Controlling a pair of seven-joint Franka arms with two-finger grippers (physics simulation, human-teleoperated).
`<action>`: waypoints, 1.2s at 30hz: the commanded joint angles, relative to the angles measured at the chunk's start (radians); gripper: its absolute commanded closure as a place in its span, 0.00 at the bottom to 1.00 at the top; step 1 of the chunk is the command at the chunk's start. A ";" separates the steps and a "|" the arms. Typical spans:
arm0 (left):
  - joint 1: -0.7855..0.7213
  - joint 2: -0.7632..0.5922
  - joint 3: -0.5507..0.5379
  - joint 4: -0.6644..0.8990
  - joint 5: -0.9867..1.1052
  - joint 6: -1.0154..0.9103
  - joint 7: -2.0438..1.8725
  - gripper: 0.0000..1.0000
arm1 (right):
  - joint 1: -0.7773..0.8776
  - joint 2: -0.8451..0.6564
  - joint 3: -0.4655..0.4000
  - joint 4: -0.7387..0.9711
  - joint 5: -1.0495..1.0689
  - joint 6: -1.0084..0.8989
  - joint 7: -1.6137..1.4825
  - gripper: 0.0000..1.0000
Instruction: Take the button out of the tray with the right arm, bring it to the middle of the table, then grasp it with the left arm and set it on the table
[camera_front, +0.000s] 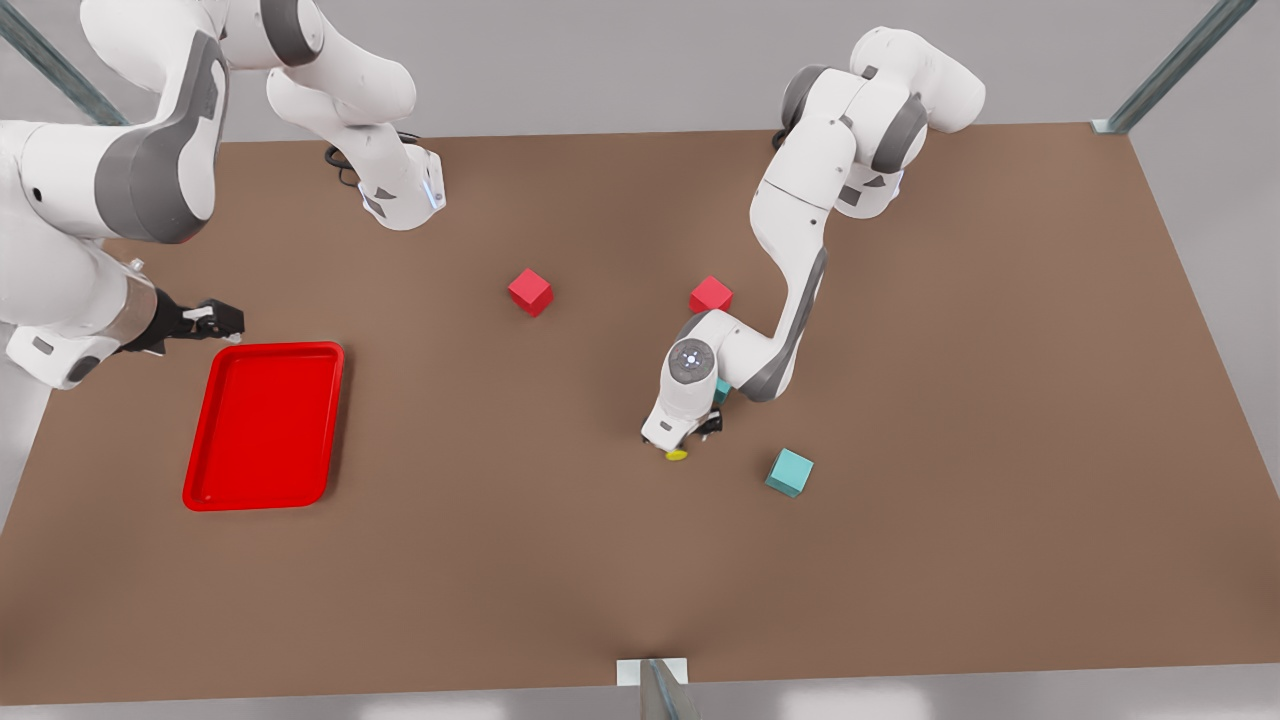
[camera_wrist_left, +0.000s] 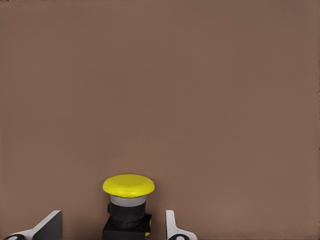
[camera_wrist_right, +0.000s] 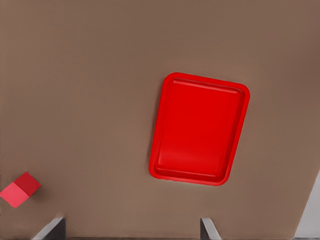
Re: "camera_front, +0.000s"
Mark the red rectangular tray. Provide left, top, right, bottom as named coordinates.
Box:
left=182, top=342, right=346, bottom=512

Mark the silver frame post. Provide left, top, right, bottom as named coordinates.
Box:
left=0, top=8, right=129, bottom=127
left=1092, top=0, right=1257, bottom=135
left=617, top=658, right=701, bottom=720

